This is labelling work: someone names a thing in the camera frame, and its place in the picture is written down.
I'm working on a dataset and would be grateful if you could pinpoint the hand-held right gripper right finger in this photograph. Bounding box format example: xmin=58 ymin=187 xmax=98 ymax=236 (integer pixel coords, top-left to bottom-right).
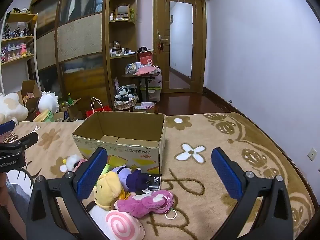
xmin=211 ymin=147 xmax=294 ymax=240

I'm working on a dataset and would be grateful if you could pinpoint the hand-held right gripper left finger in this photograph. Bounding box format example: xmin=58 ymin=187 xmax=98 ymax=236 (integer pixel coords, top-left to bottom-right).
xmin=26 ymin=147 xmax=109 ymax=240

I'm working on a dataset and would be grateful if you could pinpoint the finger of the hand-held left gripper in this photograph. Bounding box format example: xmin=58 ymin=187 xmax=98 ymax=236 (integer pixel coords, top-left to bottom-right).
xmin=0 ymin=120 xmax=16 ymax=137
xmin=10 ymin=132 xmax=39 ymax=153

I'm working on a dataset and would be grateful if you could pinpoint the yellow plush doll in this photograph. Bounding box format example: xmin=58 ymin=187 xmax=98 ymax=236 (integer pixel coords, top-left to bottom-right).
xmin=94 ymin=171 xmax=130 ymax=212

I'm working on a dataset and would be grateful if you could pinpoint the white fluffy duck plush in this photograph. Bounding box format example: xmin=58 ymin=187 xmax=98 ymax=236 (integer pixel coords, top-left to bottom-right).
xmin=59 ymin=154 xmax=83 ymax=173

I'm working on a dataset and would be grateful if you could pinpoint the white plush toy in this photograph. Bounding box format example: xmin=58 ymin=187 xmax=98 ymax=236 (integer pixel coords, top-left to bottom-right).
xmin=89 ymin=200 xmax=109 ymax=222

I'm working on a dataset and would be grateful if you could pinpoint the purple plush doll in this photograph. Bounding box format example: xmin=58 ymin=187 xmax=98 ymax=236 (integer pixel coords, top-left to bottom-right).
xmin=111 ymin=164 xmax=152 ymax=195

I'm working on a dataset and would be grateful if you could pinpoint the pink swirl plush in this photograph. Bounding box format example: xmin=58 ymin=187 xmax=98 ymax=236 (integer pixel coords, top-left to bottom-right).
xmin=105 ymin=209 xmax=145 ymax=240

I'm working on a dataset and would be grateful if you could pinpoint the pink bear plush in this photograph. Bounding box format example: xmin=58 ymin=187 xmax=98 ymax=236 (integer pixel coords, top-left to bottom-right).
xmin=117 ymin=190 xmax=178 ymax=220

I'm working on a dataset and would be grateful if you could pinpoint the large cream plush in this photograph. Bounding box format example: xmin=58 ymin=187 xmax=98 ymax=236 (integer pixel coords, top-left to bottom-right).
xmin=0 ymin=92 xmax=29 ymax=125

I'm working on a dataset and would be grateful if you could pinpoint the green frog plush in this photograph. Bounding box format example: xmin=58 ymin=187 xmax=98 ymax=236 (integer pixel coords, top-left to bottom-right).
xmin=34 ymin=110 xmax=54 ymax=123

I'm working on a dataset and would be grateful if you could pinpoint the grey cloth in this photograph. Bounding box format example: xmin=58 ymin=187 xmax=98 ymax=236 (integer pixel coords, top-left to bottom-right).
xmin=0 ymin=172 xmax=33 ymax=230

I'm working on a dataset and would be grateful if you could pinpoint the white round plush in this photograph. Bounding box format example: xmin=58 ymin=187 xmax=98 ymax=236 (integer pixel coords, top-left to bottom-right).
xmin=38 ymin=91 xmax=60 ymax=113

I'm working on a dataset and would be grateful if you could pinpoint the tall open cardboard box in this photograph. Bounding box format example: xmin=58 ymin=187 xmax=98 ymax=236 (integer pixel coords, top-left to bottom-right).
xmin=21 ymin=80 xmax=42 ymax=115

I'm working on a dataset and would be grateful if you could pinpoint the cardboard box with bottles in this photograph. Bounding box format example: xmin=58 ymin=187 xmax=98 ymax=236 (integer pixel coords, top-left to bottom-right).
xmin=59 ymin=97 xmax=83 ymax=120

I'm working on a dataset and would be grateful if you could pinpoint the red paper bag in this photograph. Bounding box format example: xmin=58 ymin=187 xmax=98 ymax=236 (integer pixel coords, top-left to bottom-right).
xmin=86 ymin=97 xmax=112 ymax=118

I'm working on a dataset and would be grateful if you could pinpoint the small black card box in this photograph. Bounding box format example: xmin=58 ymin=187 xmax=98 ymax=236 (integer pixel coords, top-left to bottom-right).
xmin=142 ymin=174 xmax=162 ymax=194

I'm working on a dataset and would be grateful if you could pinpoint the wicker basket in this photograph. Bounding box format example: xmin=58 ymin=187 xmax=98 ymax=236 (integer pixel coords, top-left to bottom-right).
xmin=114 ymin=96 xmax=138 ymax=112

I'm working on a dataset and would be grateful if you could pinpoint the small cardboard box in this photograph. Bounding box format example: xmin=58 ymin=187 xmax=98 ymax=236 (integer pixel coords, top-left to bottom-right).
xmin=133 ymin=102 xmax=156 ymax=113

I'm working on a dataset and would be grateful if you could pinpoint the striped plush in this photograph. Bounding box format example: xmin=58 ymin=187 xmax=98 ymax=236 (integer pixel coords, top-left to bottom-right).
xmin=117 ymin=85 xmax=137 ymax=98

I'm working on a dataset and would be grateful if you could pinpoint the row of shelf figurines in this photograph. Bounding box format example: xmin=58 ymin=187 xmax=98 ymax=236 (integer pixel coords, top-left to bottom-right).
xmin=0 ymin=22 xmax=34 ymax=63

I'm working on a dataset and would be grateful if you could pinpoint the clear plastic storage bin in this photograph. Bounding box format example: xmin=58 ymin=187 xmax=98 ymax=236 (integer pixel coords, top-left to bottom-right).
xmin=140 ymin=71 xmax=163 ymax=102

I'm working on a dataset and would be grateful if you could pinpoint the small dark side table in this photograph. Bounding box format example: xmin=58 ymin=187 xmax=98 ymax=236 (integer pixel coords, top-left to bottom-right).
xmin=122 ymin=71 xmax=162 ymax=103

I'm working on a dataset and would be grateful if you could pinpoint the wooden corner shelf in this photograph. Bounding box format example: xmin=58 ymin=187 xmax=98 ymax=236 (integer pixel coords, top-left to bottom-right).
xmin=104 ymin=0 xmax=138 ymax=110

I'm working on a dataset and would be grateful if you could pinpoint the wooden wardrobe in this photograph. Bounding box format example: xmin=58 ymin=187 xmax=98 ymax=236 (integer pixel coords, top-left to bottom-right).
xmin=29 ymin=0 xmax=112 ymax=120

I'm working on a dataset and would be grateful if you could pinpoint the pink cloth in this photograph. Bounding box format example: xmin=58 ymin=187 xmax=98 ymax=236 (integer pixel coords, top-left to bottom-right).
xmin=135 ymin=66 xmax=157 ymax=77

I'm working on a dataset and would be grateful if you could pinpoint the red box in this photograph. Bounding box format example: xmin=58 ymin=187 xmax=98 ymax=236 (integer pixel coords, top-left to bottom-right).
xmin=137 ymin=51 xmax=153 ymax=67

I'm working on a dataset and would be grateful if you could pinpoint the door mirror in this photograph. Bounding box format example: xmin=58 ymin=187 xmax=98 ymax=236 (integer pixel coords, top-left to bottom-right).
xmin=169 ymin=1 xmax=193 ymax=90

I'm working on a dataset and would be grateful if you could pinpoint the wooden door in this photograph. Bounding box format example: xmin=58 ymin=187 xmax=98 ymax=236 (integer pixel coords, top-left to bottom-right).
xmin=152 ymin=0 xmax=207 ymax=94

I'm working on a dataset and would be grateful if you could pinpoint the wall socket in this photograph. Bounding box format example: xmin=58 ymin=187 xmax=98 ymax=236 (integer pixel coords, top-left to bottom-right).
xmin=307 ymin=147 xmax=319 ymax=162

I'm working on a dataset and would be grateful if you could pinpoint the wooden wall shelf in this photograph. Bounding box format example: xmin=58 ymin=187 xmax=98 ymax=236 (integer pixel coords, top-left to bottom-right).
xmin=0 ymin=12 xmax=38 ymax=67

